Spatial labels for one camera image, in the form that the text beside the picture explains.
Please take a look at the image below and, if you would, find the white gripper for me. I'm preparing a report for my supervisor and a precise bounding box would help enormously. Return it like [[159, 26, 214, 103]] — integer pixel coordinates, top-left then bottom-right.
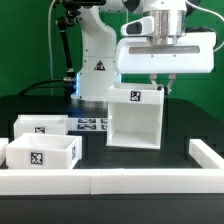
[[116, 32, 215, 94]]

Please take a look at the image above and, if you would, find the white drawer cabinet box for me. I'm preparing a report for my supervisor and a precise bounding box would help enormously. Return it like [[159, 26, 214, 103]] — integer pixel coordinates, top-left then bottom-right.
[[107, 83, 164, 150]]

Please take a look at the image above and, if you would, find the white front drawer tray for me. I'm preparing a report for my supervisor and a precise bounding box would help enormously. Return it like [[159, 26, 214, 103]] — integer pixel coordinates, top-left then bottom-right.
[[6, 133, 82, 169]]

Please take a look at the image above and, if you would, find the white drawer tray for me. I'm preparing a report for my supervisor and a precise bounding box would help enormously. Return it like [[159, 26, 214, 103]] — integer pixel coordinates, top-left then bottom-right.
[[13, 115, 68, 138], [6, 133, 82, 169]]

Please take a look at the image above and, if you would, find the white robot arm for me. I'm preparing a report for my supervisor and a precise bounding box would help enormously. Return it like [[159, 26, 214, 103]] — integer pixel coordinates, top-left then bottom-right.
[[76, 0, 216, 102]]

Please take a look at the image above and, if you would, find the white rear drawer tray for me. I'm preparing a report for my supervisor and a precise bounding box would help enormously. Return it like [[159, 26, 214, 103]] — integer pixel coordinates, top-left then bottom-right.
[[13, 115, 68, 138]]

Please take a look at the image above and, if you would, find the paper sheet with markers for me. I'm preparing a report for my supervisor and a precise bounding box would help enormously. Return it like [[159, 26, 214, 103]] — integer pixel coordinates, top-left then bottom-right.
[[68, 118, 108, 131]]

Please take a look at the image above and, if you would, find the white fence front right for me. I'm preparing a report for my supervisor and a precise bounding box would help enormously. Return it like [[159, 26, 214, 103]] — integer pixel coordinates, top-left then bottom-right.
[[90, 169, 224, 194]]

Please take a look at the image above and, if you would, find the white fence front left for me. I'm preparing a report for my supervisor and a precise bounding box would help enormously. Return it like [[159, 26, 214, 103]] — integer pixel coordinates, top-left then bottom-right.
[[0, 170, 91, 196]]

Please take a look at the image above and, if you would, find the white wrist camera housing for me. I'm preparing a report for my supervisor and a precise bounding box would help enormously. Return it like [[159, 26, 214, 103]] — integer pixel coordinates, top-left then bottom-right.
[[121, 16, 154, 37]]

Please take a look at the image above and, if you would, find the black cable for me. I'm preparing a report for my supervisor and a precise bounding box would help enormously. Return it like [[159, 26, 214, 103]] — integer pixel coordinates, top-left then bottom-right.
[[18, 78, 73, 97]]

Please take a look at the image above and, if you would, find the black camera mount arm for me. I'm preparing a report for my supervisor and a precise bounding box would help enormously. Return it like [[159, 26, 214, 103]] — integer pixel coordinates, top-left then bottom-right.
[[56, 0, 106, 97]]

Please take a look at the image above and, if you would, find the white cable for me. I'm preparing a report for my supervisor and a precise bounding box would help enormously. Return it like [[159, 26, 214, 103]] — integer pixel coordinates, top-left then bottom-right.
[[47, 0, 58, 97]]

